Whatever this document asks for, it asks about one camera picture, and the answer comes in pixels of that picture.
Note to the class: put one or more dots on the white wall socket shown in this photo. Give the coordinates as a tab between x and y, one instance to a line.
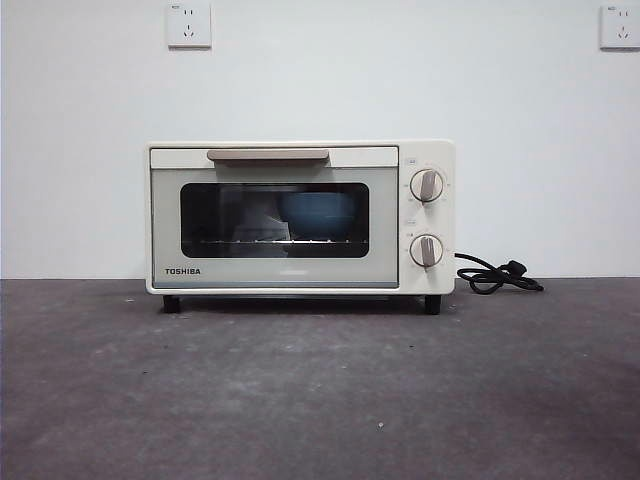
621	27
189	25

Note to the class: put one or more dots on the blue ribbed bowl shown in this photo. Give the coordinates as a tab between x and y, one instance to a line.
317	215

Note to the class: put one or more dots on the cream oven temperature knob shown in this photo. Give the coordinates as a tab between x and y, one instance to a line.
427	186

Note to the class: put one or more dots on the cream Toshiba toaster oven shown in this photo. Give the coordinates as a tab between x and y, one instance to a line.
430	150

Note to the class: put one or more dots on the cream oven timer knob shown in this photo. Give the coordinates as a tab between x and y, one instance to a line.
427	250

